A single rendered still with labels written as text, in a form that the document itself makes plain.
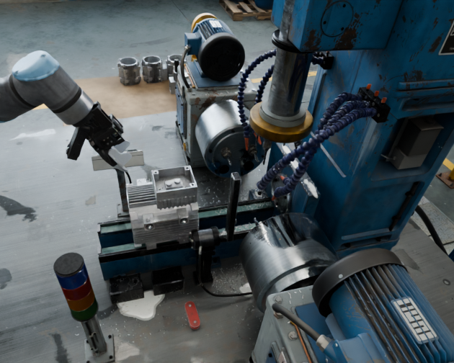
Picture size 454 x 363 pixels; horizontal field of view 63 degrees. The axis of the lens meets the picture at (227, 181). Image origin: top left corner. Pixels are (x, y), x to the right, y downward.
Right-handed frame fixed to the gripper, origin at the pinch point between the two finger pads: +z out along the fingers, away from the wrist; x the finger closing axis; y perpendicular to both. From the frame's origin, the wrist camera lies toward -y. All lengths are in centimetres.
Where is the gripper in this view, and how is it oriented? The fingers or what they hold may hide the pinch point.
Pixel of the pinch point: (122, 165)
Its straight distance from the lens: 113.5
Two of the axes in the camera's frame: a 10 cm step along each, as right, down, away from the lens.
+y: 8.7, -4.8, -1.2
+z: 4.2, 5.8, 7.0
